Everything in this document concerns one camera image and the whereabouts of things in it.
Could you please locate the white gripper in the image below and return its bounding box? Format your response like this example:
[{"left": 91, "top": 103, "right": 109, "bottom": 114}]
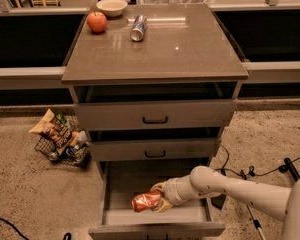
[{"left": 151, "top": 178, "right": 185, "bottom": 213}]

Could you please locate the red coke can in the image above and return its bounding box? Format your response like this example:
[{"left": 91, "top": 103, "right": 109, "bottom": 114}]
[{"left": 132, "top": 190, "right": 162, "bottom": 212}]

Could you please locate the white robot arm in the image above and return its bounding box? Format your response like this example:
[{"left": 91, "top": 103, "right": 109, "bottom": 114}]
[{"left": 151, "top": 166, "right": 300, "bottom": 240}]

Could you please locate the bottom grey drawer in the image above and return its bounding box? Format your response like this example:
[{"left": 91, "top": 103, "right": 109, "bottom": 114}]
[{"left": 89, "top": 158, "right": 225, "bottom": 240}]

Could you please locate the grey drawer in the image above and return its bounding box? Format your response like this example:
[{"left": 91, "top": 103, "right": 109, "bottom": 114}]
[
  {"left": 89, "top": 158, "right": 225, "bottom": 240},
  {"left": 89, "top": 127, "right": 221, "bottom": 161},
  {"left": 74, "top": 82, "right": 237, "bottom": 130}
]

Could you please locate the middle grey drawer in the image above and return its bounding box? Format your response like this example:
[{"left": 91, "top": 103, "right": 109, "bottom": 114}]
[{"left": 89, "top": 127, "right": 221, "bottom": 161}]

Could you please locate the top grey drawer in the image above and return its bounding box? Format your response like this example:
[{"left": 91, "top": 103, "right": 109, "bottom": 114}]
[{"left": 74, "top": 82, "right": 237, "bottom": 130}]

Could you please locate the grey drawer cabinet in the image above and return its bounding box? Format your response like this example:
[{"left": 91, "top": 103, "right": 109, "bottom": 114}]
[{"left": 61, "top": 3, "right": 250, "bottom": 240}]

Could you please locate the silver blue soda can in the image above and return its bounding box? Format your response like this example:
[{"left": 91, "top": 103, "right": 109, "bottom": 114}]
[{"left": 130, "top": 15, "right": 147, "bottom": 42}]

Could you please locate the black flat power adapter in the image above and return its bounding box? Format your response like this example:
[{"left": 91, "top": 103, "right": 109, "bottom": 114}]
[{"left": 211, "top": 194, "right": 227, "bottom": 210}]

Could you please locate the grabber reach tool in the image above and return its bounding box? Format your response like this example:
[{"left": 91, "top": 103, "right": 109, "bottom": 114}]
[{"left": 239, "top": 170, "right": 268, "bottom": 240}]

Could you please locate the yellow brown chip bag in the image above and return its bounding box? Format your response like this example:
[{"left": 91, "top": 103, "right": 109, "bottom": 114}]
[{"left": 29, "top": 109, "right": 78, "bottom": 154}]

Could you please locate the black pole on floor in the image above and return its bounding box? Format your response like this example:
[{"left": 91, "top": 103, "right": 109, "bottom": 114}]
[{"left": 284, "top": 158, "right": 300, "bottom": 182}]

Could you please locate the red apple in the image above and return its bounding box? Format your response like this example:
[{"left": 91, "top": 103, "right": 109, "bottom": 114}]
[{"left": 87, "top": 12, "right": 107, "bottom": 33}]

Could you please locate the white bowl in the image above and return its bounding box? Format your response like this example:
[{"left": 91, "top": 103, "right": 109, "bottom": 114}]
[{"left": 96, "top": 0, "right": 128, "bottom": 17}]

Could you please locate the wire basket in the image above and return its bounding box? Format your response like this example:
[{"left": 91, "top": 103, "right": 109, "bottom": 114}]
[{"left": 30, "top": 117, "right": 91, "bottom": 168}]

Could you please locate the black cable on floor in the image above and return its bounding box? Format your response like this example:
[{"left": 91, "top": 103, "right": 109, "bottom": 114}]
[{"left": 214, "top": 144, "right": 300, "bottom": 178}]

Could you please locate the black cable left floor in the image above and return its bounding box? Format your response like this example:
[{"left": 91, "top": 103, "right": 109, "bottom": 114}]
[{"left": 0, "top": 206, "right": 73, "bottom": 240}]

